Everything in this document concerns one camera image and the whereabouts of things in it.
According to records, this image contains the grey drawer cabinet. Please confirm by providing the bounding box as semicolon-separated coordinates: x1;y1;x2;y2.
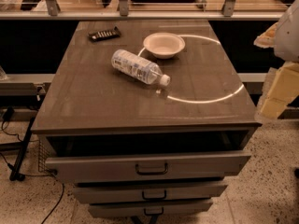
30;19;263;224

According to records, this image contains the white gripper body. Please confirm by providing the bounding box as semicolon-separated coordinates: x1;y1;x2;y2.
274;0;299;62

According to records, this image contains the clear plastic water bottle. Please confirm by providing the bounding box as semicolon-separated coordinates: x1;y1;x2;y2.
111;49;171;87

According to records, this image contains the black stand leg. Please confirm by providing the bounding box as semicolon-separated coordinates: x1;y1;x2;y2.
9;118;35;181

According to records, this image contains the metal shelf rail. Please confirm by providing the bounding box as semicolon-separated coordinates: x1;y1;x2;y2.
0;0;288;21

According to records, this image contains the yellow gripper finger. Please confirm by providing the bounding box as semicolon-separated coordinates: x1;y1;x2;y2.
253;23;278;49
259;62;299;119

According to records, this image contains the grey drawer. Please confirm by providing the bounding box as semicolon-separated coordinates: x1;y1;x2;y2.
46;150;250;183
88;199;213;217
74;181;228;203

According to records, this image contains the black floor cable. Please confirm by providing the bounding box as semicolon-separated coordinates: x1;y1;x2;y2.
0;109;65;224

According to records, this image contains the top grey drawer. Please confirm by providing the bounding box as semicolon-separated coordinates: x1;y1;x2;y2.
46;150;250;183

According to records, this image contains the bottom grey drawer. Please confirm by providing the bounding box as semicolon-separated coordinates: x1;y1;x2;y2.
88;199;213;217

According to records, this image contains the white paper bowl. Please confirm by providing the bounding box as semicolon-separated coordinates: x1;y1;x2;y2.
143;33;185;59

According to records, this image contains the middle grey drawer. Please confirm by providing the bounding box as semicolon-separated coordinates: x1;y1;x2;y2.
74;181;228;203

